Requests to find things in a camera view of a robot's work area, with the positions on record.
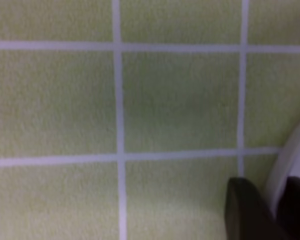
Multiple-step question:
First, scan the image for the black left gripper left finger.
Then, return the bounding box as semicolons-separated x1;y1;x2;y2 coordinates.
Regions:
224;177;288;240

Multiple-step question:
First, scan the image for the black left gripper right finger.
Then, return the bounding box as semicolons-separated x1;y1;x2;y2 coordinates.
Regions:
276;176;300;240

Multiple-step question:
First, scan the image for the grey round plate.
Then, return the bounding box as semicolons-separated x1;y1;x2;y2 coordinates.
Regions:
264;124;300;216

